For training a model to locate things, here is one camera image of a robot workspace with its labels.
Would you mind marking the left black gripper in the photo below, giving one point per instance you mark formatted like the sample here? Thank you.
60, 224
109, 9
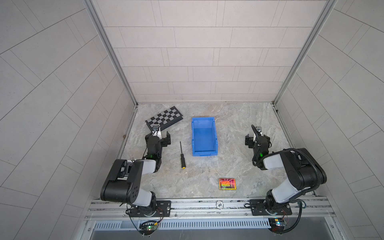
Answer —
163, 141

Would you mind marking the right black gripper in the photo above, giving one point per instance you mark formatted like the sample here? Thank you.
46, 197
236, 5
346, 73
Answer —
251, 141

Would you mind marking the black yellow screwdriver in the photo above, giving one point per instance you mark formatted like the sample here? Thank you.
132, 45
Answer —
183, 163

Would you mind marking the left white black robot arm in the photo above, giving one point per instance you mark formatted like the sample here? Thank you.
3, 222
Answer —
123, 182

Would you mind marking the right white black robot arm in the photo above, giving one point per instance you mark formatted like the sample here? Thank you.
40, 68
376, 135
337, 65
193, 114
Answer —
304, 174

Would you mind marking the blue plastic bin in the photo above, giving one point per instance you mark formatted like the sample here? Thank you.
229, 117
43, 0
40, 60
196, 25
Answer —
204, 140

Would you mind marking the black white checkerboard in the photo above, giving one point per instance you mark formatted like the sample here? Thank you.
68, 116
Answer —
164, 119

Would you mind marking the colourful holographic card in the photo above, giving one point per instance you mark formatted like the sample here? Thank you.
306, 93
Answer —
227, 184

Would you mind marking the right green circuit board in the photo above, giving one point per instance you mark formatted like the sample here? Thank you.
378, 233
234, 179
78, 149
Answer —
278, 225

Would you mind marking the green circuit board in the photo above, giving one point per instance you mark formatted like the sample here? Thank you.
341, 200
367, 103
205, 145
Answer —
149, 227
278, 225

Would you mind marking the left green circuit board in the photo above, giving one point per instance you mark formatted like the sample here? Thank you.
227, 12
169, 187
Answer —
149, 227

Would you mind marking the aluminium mounting rail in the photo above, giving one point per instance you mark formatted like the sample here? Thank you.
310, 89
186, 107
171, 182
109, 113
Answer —
208, 208

